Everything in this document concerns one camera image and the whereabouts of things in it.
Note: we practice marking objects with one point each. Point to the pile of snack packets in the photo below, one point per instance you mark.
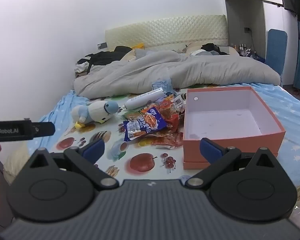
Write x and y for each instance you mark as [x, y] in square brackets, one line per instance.
[140, 160]

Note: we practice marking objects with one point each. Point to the blue white plush penguin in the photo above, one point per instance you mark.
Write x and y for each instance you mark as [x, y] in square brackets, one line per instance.
[97, 110]

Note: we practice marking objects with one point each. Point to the brown cardboard box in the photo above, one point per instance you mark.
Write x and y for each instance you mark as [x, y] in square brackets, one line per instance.
[81, 74]

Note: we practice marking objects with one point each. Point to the blue snack packet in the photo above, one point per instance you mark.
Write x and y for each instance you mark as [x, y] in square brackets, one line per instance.
[142, 126]

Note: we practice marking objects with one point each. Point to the green snack packet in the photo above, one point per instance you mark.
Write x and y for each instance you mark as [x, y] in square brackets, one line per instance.
[130, 115]

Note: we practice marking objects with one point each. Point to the orange snack packet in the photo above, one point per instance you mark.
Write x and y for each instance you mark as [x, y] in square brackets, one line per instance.
[165, 103]

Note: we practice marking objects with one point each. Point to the black clothing pile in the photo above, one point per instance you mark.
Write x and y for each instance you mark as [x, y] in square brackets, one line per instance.
[102, 57]

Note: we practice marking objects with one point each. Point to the cream quilted headboard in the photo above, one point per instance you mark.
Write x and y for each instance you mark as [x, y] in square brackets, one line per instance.
[165, 31]

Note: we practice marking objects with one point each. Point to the row of small bottles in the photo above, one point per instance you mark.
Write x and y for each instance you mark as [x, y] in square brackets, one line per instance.
[242, 48]

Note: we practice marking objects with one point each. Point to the white tube bottle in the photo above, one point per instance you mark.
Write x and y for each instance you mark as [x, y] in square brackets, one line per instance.
[142, 100]

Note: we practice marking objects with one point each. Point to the red clear snack packet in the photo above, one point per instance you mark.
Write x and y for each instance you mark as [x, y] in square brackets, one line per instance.
[166, 141]

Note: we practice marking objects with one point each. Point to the black garment on pillow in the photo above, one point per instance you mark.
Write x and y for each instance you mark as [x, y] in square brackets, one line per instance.
[210, 48]

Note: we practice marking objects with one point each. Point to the black wall socket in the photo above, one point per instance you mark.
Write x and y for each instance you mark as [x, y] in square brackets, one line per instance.
[247, 30]

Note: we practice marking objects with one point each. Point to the blue covered chair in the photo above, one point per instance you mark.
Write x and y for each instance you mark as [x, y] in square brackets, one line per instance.
[276, 50]

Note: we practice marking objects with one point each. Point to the red slippers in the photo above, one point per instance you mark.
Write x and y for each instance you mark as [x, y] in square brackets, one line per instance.
[297, 91]

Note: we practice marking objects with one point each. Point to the yellow bag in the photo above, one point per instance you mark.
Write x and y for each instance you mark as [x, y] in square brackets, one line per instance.
[138, 45]

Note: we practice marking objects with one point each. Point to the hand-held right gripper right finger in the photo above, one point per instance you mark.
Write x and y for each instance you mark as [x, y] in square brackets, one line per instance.
[210, 150]

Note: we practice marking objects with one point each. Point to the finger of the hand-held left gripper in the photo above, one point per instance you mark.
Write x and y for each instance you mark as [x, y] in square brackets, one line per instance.
[43, 129]

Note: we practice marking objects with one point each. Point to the pink cardboard box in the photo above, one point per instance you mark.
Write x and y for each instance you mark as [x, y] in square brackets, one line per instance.
[227, 120]

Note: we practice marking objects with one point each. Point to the grey wall panel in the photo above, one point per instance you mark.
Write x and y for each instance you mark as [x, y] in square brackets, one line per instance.
[102, 45]

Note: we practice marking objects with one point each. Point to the metal clothes rail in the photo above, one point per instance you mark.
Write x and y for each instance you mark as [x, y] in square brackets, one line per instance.
[272, 3]

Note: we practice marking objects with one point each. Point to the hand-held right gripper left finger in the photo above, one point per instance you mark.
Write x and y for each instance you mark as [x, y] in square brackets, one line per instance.
[95, 148]

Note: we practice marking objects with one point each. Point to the light blue plastic bag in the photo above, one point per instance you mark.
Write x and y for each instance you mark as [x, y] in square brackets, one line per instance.
[162, 84]

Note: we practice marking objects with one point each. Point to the white wardrobe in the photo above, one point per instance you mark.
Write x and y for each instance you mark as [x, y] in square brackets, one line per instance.
[240, 12]

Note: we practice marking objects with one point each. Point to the grey duvet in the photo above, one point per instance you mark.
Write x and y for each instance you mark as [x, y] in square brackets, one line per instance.
[165, 70]

